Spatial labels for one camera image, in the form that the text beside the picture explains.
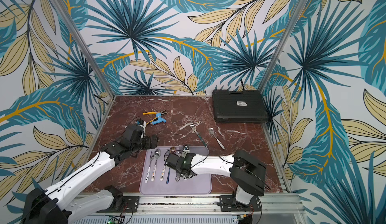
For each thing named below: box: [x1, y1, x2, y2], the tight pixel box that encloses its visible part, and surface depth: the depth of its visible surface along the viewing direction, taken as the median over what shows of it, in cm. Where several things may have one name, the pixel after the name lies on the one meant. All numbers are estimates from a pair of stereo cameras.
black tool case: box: [211, 89, 270, 124], surface depth 107 cm
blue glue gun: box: [151, 112, 167, 126], surface depth 105 cm
